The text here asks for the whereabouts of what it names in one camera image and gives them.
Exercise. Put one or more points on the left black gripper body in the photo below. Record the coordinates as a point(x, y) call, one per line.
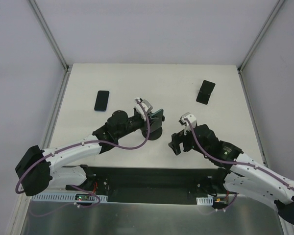
point(156, 117)

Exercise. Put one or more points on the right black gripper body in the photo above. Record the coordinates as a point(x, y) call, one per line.
point(177, 143)

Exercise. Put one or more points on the black phone blue edge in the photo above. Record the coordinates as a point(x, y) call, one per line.
point(156, 119)

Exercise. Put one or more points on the black round-base phone stand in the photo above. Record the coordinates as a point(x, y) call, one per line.
point(155, 131)

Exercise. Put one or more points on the black folding phone stand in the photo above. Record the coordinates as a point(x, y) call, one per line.
point(205, 91)

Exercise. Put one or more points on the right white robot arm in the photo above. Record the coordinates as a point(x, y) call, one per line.
point(238, 172)

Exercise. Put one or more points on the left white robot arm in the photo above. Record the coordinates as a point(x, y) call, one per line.
point(40, 169)

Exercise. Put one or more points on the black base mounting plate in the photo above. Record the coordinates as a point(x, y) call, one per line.
point(153, 185)

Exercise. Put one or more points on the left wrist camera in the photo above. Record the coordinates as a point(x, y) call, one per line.
point(142, 107)

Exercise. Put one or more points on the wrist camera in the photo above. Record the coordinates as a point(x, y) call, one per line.
point(142, 107)
point(189, 121)

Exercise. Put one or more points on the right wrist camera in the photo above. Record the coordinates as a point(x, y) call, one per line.
point(189, 121)

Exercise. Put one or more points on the right white cable duct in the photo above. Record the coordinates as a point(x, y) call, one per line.
point(205, 201)

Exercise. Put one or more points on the white cable duct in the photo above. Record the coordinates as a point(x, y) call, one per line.
point(205, 201)
point(68, 197)

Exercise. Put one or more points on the left aluminium frame post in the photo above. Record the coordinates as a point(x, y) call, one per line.
point(48, 34)

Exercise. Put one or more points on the aluminium frame post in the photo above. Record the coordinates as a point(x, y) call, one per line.
point(261, 34)
point(48, 34)

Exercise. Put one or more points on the right aluminium frame post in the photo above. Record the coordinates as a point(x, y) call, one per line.
point(261, 34)

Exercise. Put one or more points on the left white cable duct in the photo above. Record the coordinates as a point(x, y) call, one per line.
point(68, 197)

